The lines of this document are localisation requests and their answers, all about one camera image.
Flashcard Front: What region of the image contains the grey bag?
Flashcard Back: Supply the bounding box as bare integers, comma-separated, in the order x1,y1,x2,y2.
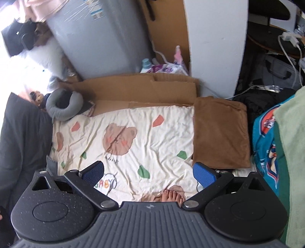
250,53,302,90

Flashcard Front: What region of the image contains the bear print bed sheet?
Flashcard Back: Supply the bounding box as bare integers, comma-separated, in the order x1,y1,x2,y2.
49,105,259,207

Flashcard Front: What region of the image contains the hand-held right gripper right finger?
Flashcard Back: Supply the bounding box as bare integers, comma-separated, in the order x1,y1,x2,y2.
182,162,266,211

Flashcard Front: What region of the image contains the white bottle teal cap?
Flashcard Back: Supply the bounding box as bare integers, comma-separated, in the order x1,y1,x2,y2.
139,58,153,74

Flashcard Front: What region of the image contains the grey appliance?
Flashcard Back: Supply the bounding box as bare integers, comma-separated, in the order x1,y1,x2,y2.
46,0,156,81

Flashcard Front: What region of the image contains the grey neck pillow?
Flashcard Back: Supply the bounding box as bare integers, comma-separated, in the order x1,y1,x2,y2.
45,88,84,122

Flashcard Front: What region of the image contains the flattened cardboard box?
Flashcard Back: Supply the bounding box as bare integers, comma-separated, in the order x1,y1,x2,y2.
57,73,201,117

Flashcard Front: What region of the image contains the blue-grey sweatshirt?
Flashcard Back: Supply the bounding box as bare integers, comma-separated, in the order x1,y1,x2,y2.
45,155,58,178

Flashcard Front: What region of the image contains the white charger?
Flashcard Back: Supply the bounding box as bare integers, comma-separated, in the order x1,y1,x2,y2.
281,32,303,48

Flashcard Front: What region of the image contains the dark grey garment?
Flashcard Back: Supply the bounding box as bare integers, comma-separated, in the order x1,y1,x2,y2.
0,92,53,215

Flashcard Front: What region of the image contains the white fluffy cloth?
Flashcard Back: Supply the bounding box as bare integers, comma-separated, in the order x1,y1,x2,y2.
26,38,66,75

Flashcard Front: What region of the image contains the black chair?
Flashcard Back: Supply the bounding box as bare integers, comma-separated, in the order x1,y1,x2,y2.
248,0,291,21

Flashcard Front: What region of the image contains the brown printed t-shirt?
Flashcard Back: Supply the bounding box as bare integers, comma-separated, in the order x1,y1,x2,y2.
192,95,252,170

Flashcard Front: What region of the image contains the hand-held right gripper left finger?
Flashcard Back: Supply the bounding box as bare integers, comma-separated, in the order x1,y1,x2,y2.
31,160,120,211

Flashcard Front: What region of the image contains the pink bottle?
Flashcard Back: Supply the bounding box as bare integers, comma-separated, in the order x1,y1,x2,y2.
173,45,184,65

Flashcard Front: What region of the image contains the round dark table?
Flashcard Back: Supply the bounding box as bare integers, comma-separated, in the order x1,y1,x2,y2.
246,24,305,59

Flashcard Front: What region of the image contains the pink cloth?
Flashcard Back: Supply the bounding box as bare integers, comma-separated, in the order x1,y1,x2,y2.
20,0,68,22

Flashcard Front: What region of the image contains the black handbag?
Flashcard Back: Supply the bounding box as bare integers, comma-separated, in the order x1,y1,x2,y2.
1,19,39,58

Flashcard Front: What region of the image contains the black patterned bag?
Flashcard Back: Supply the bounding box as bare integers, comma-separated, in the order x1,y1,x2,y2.
232,88,296,136

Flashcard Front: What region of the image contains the black cloth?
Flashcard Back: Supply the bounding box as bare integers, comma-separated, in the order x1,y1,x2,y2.
77,100,96,117

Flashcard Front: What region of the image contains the person's foot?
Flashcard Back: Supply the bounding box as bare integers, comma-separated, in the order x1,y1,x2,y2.
162,189,185,207

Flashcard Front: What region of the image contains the brown plush toy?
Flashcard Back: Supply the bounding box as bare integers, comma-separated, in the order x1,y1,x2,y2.
29,91,46,106

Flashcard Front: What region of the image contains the green towel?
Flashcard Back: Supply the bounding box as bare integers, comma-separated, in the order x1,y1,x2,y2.
273,86,305,248

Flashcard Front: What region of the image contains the teal printed cloth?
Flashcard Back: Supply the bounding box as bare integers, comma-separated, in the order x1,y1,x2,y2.
252,108,283,199

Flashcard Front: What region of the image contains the tall cardboard panel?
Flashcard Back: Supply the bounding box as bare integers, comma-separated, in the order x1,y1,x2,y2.
139,0,191,72

